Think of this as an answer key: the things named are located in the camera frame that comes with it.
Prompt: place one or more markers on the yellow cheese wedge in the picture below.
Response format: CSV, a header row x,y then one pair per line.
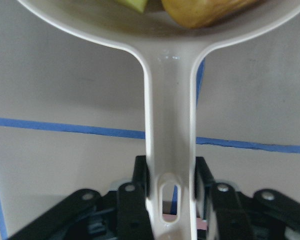
x,y
136,5

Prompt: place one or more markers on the yellow bread roll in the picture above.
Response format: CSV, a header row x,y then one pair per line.
x,y
194,14

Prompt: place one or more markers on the beige plastic dustpan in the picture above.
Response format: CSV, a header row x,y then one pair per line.
x,y
170,55

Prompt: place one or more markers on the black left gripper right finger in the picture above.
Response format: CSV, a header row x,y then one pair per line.
x,y
219,206

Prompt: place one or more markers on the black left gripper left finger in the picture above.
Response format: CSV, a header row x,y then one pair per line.
x,y
133,221

